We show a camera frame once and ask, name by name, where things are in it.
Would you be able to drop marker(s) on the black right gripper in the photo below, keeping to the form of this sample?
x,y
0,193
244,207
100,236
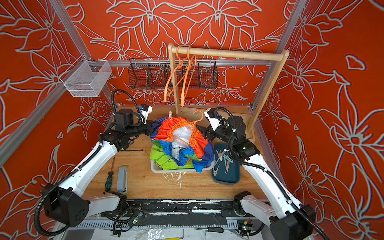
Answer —
x,y
207,131

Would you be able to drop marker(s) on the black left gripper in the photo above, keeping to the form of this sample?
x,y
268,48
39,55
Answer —
x,y
150,126

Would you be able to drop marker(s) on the light green clothespin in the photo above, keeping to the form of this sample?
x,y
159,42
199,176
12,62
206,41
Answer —
x,y
227,159

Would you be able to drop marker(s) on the lime green shorts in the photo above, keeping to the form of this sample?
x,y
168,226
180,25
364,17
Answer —
x,y
164,161

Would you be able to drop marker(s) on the orange hanger of rainbow shorts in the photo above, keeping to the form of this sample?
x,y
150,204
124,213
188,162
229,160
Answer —
x,y
196,118

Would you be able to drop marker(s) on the rainbow striped shorts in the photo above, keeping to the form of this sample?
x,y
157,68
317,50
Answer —
x,y
201,156

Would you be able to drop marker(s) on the orange hanger of green shorts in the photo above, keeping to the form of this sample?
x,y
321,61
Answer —
x,y
192,62

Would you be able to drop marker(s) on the orange clothes hanger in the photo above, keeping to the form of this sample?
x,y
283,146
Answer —
x,y
176,63

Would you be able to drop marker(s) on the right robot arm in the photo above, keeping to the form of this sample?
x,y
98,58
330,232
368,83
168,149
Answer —
x,y
285,216

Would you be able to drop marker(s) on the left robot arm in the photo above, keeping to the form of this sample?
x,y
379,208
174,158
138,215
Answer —
x,y
61,205

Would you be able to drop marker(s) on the clothespin in tray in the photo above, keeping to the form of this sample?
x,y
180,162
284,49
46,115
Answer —
x,y
215,169
228,164

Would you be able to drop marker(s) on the teal plastic tray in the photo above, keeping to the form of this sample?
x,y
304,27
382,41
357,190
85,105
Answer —
x,y
234,175

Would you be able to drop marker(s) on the white plastic basket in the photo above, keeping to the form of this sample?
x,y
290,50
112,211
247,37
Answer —
x,y
157,170

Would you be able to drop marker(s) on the grey rectangular block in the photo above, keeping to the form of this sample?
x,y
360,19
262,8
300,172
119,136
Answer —
x,y
122,179

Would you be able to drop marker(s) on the wooden clothes rack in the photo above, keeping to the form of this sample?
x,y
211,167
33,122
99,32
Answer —
x,y
239,72

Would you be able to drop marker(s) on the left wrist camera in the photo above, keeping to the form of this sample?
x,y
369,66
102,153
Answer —
x,y
145,110

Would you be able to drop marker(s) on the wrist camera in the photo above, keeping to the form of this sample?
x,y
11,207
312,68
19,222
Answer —
x,y
213,117
145,110

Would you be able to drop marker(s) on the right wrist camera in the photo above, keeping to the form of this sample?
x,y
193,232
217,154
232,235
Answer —
x,y
213,117

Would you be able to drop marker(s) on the black wire wall basket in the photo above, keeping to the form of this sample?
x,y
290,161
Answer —
x,y
148,74

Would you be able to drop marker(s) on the green handled screwdriver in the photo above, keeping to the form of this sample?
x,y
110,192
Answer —
x,y
108,184

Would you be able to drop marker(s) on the clear acrylic wall bin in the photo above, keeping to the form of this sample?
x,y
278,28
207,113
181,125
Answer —
x,y
86,78

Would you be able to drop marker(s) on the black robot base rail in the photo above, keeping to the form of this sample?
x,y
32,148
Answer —
x,y
181,212

